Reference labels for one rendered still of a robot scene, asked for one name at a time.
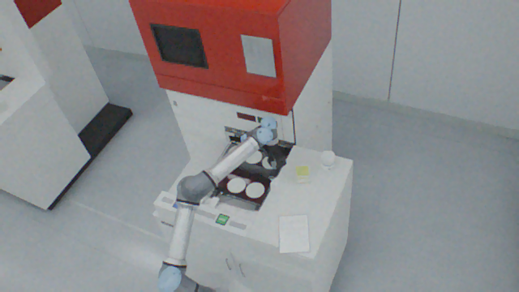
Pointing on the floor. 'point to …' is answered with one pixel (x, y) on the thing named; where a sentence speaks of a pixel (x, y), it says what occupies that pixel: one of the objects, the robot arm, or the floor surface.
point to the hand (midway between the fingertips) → (276, 168)
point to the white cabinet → (337, 238)
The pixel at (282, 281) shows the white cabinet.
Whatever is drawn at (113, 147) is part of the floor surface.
